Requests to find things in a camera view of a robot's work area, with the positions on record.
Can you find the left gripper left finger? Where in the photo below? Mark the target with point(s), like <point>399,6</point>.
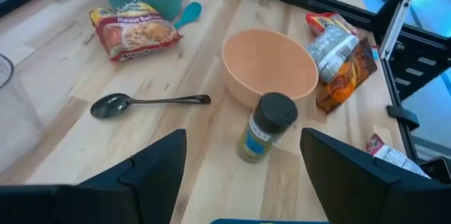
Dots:
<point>148,188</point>

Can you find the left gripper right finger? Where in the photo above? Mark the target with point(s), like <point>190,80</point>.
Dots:
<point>352,192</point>

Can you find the black spoon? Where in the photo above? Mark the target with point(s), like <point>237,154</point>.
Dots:
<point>109,106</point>

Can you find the brown spice mix packet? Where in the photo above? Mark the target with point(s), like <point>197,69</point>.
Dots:
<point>349,79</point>

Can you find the orange plastic bowl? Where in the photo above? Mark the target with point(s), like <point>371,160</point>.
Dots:
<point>267,62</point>

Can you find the green white food packet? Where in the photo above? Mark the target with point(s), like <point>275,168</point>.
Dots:
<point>394,155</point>

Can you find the small black box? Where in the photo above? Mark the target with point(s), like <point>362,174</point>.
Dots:
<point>438,169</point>

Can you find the clear plastic container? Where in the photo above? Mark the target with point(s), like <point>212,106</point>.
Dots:
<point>14,118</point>

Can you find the red roast beef ramen packet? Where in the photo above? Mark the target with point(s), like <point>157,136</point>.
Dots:
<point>137,34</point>

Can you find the red yellow ramen packet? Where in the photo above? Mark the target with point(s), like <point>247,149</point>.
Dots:
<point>324,21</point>

